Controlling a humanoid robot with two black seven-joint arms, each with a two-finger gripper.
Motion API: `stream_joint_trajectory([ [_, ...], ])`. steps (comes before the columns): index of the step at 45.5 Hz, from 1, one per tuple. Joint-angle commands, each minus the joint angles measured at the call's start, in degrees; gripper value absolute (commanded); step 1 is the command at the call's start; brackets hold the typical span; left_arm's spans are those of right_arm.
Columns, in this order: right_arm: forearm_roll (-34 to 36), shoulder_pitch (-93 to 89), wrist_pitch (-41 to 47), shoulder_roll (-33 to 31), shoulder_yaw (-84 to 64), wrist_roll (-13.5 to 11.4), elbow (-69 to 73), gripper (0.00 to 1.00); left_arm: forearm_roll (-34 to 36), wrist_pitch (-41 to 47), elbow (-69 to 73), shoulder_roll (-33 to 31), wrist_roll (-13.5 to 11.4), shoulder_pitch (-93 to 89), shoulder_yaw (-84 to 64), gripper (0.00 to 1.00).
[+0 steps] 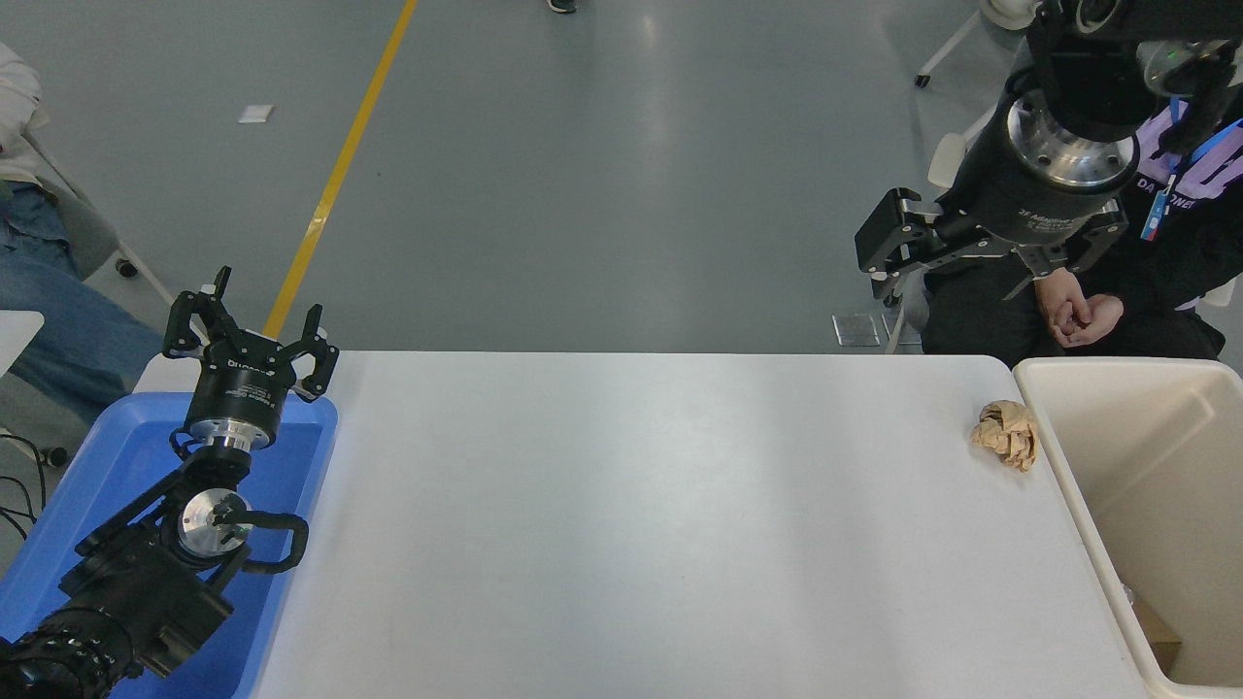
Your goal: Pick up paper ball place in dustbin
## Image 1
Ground small white table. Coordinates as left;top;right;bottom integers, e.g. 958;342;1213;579
0;311;46;378

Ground black floor cable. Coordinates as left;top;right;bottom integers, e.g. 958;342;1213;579
0;432;69;543

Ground blue lanyard with badge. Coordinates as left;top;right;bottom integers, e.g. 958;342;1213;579
1141;95;1243;244

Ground person's left hand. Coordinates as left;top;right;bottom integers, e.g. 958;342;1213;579
1054;294;1125;349

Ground grey office chair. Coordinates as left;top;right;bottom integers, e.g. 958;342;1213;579
19;107;178;307

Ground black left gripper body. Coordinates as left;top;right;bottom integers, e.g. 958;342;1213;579
186;333;298;432

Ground tan paper ball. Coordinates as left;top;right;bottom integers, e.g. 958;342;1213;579
971;400;1040;473

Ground white wheeled chair base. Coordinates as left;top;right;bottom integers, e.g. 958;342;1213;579
915;0;1040;88

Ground large pale plastic bin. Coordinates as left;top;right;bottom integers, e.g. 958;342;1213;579
1013;357;1243;699

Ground blue plastic tray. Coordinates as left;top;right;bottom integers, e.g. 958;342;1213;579
0;391;339;699

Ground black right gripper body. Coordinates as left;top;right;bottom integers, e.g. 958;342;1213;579
957;102;1135;247

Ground person's right hand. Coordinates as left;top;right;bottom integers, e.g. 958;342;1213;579
1032;267;1092;337

